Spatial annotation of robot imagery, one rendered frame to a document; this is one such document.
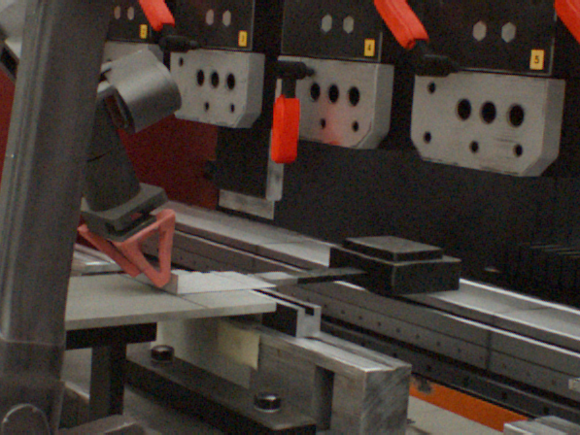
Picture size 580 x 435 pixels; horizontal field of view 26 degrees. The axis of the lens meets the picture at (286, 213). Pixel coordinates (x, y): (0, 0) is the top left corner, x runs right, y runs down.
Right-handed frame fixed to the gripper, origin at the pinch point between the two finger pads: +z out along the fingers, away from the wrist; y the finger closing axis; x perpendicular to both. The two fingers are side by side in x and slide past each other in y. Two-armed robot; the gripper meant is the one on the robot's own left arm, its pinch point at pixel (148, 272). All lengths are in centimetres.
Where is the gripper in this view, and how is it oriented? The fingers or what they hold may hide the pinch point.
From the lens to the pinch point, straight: 133.8
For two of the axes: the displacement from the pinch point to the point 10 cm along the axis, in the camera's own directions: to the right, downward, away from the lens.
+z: 3.2, 8.6, 3.9
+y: -5.8, -1.4, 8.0
